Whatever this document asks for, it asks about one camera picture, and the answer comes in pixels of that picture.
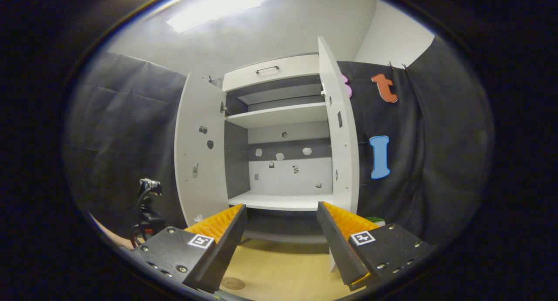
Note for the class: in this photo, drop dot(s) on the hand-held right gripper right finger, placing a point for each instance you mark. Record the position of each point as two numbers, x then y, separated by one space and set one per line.
338 248

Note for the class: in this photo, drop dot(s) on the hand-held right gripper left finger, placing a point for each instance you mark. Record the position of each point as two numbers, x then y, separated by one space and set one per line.
222 253

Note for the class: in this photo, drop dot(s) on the round brown coaster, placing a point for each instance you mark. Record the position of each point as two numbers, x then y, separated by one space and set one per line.
232 283

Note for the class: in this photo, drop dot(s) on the white cabinet door camera sticker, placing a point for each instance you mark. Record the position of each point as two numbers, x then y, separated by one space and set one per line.
200 139

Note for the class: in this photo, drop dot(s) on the white cabinet door headphones sticker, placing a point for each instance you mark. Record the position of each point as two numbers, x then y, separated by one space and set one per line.
344 139

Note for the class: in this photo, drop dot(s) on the white cabinet with grey interior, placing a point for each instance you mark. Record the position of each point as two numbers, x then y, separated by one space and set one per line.
283 114

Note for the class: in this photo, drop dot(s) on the white cabinet drawer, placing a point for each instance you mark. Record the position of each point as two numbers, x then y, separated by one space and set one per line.
296 70

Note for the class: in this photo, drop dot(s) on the green striped white object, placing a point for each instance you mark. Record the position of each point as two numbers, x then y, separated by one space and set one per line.
375 220

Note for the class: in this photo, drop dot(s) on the black backdrop cloth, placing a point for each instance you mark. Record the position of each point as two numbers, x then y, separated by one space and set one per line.
122 139

